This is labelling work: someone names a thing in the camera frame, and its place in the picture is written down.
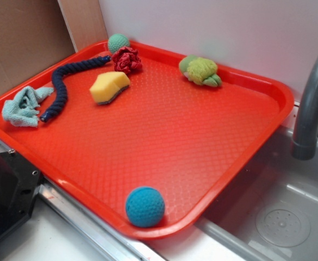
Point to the crumpled red paper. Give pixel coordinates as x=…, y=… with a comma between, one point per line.
x=126, y=60

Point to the red plastic tray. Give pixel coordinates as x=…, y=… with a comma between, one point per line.
x=186, y=141

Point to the yellow sponge with grey pad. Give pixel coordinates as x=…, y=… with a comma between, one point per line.
x=108, y=86

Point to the green plush toy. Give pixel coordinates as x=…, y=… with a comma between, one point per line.
x=201, y=71

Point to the blue dimpled ball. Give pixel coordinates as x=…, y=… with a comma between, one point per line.
x=145, y=207

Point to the green dimpled ball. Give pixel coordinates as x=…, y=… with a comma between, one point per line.
x=117, y=41

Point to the light blue knitted cloth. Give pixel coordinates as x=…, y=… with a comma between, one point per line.
x=22, y=110

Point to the grey sink basin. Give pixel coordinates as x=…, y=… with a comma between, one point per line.
x=269, y=211

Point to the grey faucet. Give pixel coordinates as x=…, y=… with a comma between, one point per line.
x=305, y=135

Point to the brown cardboard panel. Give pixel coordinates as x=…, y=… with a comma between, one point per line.
x=33, y=37

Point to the black metal bracket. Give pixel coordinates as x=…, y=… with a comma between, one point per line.
x=19, y=185

